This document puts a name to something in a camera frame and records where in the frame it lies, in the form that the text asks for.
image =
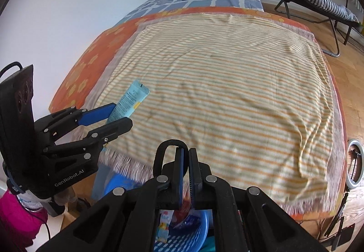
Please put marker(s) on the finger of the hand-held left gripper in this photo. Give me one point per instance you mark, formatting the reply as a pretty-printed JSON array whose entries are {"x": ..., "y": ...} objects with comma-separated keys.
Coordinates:
[
  {"x": 113, "y": 128},
  {"x": 96, "y": 114}
]

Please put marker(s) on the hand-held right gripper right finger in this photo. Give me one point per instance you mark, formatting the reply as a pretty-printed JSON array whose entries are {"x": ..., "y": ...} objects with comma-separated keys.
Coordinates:
[{"x": 194, "y": 181}]

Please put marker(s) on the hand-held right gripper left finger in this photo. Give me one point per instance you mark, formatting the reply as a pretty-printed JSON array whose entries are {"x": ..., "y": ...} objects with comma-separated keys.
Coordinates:
[{"x": 179, "y": 178}]

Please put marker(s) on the light blue tube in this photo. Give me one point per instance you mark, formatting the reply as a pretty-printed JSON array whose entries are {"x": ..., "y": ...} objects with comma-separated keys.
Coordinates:
[{"x": 128, "y": 101}]

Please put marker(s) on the colourful small packet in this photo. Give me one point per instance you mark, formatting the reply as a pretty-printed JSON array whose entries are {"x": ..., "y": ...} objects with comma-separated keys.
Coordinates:
[{"x": 163, "y": 229}]

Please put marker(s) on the blue plastic mesh basket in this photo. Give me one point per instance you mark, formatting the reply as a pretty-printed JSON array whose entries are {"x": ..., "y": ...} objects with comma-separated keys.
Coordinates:
[{"x": 184, "y": 240}]

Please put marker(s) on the pink fringed mat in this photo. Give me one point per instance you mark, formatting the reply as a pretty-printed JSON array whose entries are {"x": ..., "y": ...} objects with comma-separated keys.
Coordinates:
[{"x": 128, "y": 166}]

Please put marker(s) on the orange patterned bedsheet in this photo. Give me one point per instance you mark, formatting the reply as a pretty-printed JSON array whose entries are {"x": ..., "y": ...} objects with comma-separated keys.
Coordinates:
[{"x": 85, "y": 70}]

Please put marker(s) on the teal cloth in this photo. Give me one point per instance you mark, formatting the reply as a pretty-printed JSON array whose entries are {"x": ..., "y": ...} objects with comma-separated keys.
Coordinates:
[{"x": 209, "y": 246}]

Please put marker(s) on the yellow striped towel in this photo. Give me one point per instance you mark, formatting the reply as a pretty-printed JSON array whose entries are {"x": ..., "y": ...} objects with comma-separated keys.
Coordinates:
[{"x": 227, "y": 98}]

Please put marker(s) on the black tripod stand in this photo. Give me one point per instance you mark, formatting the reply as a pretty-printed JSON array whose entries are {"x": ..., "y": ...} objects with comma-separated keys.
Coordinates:
[{"x": 339, "y": 223}]

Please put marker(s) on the striped cushion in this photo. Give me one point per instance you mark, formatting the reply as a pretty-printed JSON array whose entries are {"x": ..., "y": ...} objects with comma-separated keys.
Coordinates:
[{"x": 324, "y": 1}]

